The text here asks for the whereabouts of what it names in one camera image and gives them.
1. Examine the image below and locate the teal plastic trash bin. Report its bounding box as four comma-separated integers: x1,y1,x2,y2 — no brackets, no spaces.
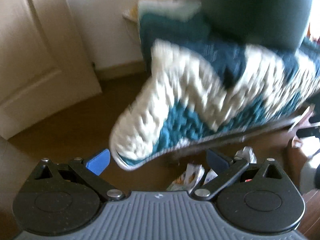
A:
201,0,313,50

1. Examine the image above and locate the teal and white knitted rug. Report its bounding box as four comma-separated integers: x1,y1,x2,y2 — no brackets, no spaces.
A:
109,12,319,171

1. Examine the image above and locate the beige wooden door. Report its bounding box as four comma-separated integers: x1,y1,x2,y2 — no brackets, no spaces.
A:
1,0,101,139

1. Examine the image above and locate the orange snack wrapper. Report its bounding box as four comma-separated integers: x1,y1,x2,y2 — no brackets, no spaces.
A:
167,164,205,193

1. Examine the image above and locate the white crumpled wrapper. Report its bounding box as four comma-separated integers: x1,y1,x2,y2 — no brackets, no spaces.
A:
234,146,257,164

